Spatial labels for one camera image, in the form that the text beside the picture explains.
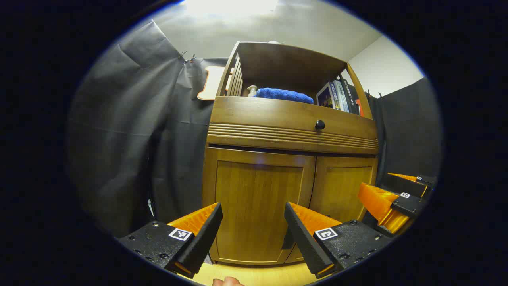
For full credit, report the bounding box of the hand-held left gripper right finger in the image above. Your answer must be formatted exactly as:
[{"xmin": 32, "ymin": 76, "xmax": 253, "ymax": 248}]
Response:
[{"xmin": 284, "ymin": 202, "xmax": 393, "ymax": 279}]

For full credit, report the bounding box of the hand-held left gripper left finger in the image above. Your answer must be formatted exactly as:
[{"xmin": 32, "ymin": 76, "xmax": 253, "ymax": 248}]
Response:
[{"xmin": 118, "ymin": 202, "xmax": 223, "ymax": 279}]

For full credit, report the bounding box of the wooden shoe cabinet door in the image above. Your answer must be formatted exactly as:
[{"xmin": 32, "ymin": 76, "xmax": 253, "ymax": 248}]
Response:
[
  {"xmin": 203, "ymin": 147, "xmax": 317, "ymax": 265},
  {"xmin": 286, "ymin": 156, "xmax": 378, "ymax": 263}
]

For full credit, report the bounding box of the wooden double-door shoe cabinet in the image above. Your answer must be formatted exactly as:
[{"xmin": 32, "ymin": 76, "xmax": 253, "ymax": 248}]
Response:
[{"xmin": 202, "ymin": 41, "xmax": 379, "ymax": 266}]

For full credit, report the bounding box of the black book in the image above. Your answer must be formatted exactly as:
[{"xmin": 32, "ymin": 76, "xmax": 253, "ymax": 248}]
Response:
[{"xmin": 341, "ymin": 78, "xmax": 364, "ymax": 116}]

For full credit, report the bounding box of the grey book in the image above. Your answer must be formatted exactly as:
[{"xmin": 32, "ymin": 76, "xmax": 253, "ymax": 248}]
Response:
[{"xmin": 333, "ymin": 79, "xmax": 350, "ymax": 113}]

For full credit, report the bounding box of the dark blue book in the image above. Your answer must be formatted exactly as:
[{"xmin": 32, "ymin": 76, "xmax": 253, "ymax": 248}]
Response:
[{"xmin": 316, "ymin": 82, "xmax": 338, "ymax": 110}]

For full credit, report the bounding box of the black backdrop cloth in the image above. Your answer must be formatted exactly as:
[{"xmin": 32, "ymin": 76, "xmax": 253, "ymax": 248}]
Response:
[{"xmin": 67, "ymin": 20, "xmax": 443, "ymax": 239}]

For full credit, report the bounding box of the wooden drawer with black knob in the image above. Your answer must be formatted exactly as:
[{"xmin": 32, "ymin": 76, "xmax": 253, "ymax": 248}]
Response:
[{"xmin": 206, "ymin": 95, "xmax": 379, "ymax": 155}]

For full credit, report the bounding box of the blue folded towel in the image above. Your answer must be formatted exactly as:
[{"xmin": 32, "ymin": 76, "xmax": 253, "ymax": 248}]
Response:
[{"xmin": 255, "ymin": 87, "xmax": 314, "ymax": 105}]

